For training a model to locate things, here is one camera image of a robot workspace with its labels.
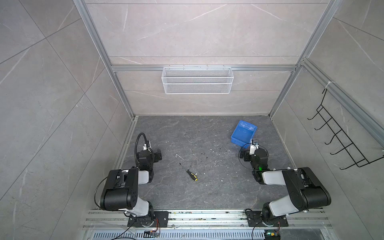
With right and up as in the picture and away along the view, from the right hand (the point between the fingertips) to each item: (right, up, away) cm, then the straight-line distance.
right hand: (249, 145), depth 94 cm
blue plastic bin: (+1, +7, +14) cm, 16 cm away
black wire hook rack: (+31, -1, -36) cm, 48 cm away
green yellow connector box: (+2, -40, -24) cm, 47 cm away
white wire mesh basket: (-33, +44, +6) cm, 56 cm away
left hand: (-64, -1, -1) cm, 64 cm away
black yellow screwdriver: (-37, -17, -7) cm, 41 cm away
